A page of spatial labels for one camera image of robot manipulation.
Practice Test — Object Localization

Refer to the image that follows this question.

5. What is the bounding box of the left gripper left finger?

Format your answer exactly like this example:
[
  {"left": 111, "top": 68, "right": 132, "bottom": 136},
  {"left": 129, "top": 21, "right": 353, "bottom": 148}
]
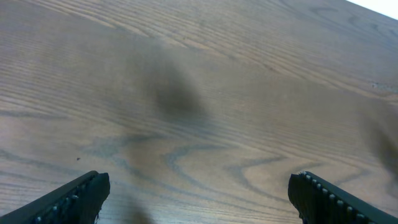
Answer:
[{"left": 1, "top": 170, "right": 110, "bottom": 224}]

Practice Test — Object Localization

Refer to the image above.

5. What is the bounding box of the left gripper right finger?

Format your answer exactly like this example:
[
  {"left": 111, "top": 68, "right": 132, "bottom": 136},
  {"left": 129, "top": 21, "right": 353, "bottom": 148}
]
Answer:
[{"left": 288, "top": 171, "right": 397, "bottom": 224}]

